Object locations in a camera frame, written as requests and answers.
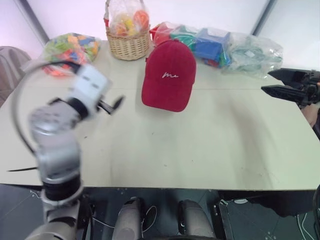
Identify clear bag of toy fruit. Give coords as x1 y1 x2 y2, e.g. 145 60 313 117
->
106 0 151 37

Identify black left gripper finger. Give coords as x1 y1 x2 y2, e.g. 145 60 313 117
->
110 94 126 112
100 100 114 116

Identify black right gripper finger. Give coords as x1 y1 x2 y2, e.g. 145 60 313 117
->
260 84 305 104
266 67 305 85

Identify clear bag of pale parts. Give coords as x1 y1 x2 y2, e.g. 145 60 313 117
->
220 31 285 80

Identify wicker basket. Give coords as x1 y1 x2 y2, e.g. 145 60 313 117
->
104 0 152 61

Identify thin black strip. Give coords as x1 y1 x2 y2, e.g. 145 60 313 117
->
6 166 39 173

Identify thin white floor cable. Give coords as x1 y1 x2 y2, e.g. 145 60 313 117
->
140 204 158 235

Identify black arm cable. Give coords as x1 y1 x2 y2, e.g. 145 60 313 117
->
10 60 84 155
311 184 320 227

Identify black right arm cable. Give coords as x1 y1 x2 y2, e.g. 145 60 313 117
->
311 184 320 227

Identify brown rounded object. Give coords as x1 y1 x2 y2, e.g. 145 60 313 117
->
301 102 320 138

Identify red baseball cap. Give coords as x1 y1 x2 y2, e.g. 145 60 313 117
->
141 39 197 113

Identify clear bag of colourful blocks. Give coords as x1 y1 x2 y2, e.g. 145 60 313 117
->
42 32 101 77

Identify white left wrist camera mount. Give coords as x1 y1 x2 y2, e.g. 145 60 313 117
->
67 63 114 114

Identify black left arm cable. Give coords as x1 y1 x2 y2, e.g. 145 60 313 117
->
10 60 84 155

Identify beige chair back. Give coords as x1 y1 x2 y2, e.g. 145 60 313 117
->
0 45 33 107

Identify bag of red blue bins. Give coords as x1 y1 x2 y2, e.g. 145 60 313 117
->
149 21 232 69

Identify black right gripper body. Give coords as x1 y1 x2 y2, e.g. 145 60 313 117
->
292 69 320 109

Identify dark rounded robot leg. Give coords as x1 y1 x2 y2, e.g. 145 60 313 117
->
115 196 147 240
176 199 216 240

